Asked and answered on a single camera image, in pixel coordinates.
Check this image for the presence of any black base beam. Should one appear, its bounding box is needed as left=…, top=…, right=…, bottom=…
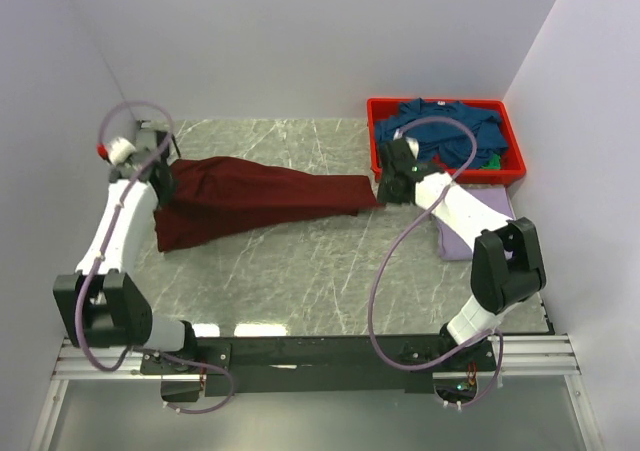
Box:
left=140, top=336, right=496, bottom=402

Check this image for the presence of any blue t-shirt in bin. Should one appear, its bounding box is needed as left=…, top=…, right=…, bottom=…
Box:
left=374, top=98, right=509, bottom=169

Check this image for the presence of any red plastic bin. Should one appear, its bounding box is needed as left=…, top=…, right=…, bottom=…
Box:
left=367, top=97, right=526, bottom=186

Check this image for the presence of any dark red t-shirt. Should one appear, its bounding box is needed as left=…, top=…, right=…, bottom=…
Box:
left=154, top=157, right=380, bottom=253

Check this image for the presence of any aluminium frame rail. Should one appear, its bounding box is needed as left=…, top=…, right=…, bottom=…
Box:
left=51, top=335, right=581, bottom=381

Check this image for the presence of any green garment in bin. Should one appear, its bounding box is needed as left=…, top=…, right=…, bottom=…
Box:
left=481, top=153, right=502, bottom=171

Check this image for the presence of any folded lavender t-shirt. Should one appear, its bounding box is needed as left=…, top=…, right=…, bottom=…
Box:
left=433, top=185, right=517, bottom=263

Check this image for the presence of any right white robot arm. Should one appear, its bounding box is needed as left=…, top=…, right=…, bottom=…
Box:
left=378, top=139, right=546, bottom=370

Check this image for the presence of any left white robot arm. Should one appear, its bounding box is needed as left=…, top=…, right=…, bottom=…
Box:
left=53, top=129, right=200, bottom=373

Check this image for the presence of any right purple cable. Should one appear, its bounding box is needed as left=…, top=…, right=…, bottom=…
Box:
left=367, top=116, right=504, bottom=408

